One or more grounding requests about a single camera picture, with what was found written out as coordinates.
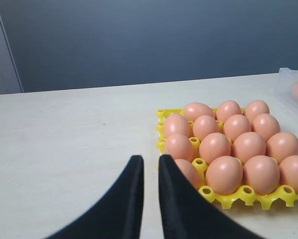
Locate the clear plastic bin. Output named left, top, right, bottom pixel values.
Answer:
left=274, top=68, right=298, bottom=105

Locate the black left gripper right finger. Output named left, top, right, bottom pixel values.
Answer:
left=158, top=154, right=259, bottom=239

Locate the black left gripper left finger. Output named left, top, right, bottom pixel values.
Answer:
left=49, top=155, right=144, bottom=239

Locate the yellow plastic egg tray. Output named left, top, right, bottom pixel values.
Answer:
left=156, top=109, right=298, bottom=210

